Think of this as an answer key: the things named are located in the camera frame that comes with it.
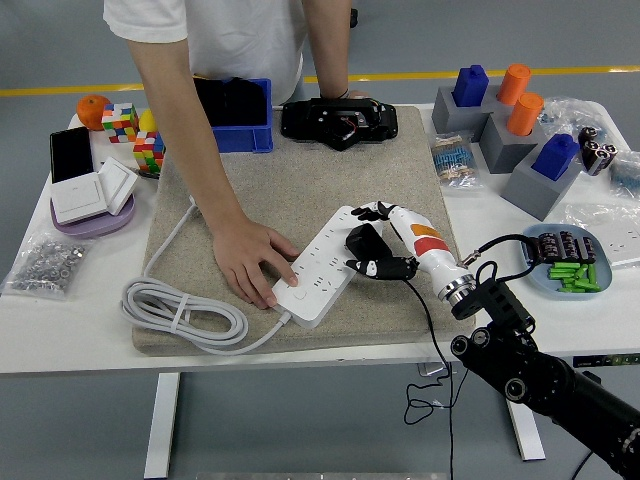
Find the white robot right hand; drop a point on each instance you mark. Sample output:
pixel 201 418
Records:
pixel 432 250

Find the person's right hand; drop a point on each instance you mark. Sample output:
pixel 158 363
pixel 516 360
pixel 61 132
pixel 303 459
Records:
pixel 245 260

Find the person's left hand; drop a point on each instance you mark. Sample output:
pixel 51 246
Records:
pixel 360 95

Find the white power strip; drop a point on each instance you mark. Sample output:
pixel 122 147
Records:
pixel 320 300

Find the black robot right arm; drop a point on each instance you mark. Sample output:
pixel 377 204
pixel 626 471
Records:
pixel 525 370

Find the person's left forearm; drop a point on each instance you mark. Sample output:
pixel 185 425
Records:
pixel 330 50

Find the person's right forearm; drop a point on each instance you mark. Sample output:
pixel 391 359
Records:
pixel 200 165

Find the black device housing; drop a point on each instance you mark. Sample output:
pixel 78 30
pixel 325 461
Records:
pixel 300 122

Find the grey block holder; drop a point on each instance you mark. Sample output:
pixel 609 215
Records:
pixel 500 150
pixel 445 117
pixel 530 192

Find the bag of taped resistors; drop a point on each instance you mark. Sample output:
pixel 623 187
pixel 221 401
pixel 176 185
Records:
pixel 452 162

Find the grey-brown mat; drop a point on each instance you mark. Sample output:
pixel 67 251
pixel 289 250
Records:
pixel 300 180

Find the blue square peg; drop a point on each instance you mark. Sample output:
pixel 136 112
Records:
pixel 470 87
pixel 555 157

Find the blue plastic bin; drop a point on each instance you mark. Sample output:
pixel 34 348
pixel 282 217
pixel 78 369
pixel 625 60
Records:
pixel 240 140

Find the black red cloth bundle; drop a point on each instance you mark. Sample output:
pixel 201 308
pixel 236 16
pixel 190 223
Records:
pixel 240 102

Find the dark capacitor pile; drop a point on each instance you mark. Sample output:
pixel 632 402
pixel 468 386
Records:
pixel 560 245

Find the small dark tool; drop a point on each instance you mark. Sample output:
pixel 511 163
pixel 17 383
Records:
pixel 147 174

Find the green component pile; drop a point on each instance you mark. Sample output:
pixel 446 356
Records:
pixel 570 277

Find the colourful puzzle cube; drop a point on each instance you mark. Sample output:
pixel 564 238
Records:
pixel 147 152
pixel 120 122

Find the purple plate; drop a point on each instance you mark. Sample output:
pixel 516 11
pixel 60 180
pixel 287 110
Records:
pixel 95 229

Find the orange cylinder peg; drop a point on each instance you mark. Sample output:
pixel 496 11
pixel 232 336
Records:
pixel 525 115
pixel 515 82

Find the yellow lemon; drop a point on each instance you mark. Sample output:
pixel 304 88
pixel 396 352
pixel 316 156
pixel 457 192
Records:
pixel 146 122

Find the light blue plate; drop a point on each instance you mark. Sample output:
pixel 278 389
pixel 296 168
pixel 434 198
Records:
pixel 606 275

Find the white table leg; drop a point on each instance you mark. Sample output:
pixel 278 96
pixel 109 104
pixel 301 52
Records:
pixel 161 425
pixel 527 440

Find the bagged white socket panel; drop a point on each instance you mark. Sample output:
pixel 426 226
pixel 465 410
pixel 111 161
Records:
pixel 620 245

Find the clear plastic bag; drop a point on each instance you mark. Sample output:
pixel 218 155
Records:
pixel 565 115

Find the black capacitor bundle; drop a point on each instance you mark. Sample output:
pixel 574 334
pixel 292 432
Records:
pixel 597 152

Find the bag of metal nuts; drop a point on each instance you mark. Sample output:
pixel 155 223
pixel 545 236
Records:
pixel 45 265

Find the black smartphone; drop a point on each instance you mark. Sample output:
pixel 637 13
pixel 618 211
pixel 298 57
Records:
pixel 70 155

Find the black table control panel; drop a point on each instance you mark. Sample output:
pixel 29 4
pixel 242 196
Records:
pixel 605 360

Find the bag of blue resistors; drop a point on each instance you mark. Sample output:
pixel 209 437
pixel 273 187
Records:
pixel 627 175

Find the orange fruit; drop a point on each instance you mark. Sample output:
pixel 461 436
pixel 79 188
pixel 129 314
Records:
pixel 90 112

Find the silver metal bracket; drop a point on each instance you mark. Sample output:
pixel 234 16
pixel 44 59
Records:
pixel 422 367

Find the small white wall switch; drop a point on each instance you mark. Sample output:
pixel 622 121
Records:
pixel 117 182

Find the large white wall switch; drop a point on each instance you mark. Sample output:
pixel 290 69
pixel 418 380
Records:
pixel 77 197

